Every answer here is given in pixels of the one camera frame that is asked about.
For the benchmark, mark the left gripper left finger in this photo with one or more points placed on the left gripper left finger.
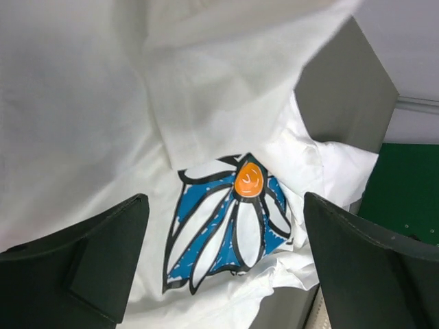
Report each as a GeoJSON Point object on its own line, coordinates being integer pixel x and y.
{"type": "Point", "coordinates": [78, 277]}

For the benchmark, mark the green lever arch binder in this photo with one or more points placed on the green lever arch binder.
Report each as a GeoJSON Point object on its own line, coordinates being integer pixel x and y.
{"type": "Point", "coordinates": [402, 192]}

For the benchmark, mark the white flower print t-shirt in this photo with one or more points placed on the white flower print t-shirt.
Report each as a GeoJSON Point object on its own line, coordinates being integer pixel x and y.
{"type": "Point", "coordinates": [193, 104]}

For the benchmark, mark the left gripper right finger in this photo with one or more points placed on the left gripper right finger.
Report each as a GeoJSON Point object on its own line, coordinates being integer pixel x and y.
{"type": "Point", "coordinates": [370, 277]}

